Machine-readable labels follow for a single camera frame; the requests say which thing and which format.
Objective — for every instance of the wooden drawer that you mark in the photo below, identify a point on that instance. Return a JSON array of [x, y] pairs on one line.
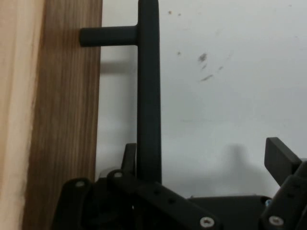
[[64, 107]]

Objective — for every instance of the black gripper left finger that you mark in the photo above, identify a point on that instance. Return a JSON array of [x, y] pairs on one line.
[[134, 191]]

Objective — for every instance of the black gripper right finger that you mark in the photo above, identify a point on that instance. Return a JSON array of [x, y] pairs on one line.
[[280, 158]]

